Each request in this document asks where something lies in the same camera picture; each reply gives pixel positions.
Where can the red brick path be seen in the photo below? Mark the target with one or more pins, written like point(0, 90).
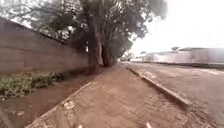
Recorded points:
point(116, 100)

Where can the grey concrete kerb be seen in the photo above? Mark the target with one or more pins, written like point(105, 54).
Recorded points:
point(163, 89)

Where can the large tree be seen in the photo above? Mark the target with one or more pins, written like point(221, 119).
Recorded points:
point(106, 55)
point(93, 50)

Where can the long pale wall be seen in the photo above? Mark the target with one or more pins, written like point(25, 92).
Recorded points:
point(196, 56)

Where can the patch of low green plants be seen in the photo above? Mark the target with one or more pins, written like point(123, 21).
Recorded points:
point(23, 83)

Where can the dark roadside verge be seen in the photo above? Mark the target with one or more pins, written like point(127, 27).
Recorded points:
point(200, 65)

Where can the bare brown dirt strip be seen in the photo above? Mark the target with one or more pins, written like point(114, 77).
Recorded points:
point(40, 100)

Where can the robot's own part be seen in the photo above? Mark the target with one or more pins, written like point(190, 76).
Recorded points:
point(148, 125)
point(80, 126)

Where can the pale stone path edging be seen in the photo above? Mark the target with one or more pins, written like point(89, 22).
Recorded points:
point(71, 96)

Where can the grey paved road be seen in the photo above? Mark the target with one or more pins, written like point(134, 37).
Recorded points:
point(200, 86)

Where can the long brown boundary wall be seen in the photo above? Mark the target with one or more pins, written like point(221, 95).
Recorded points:
point(30, 53)

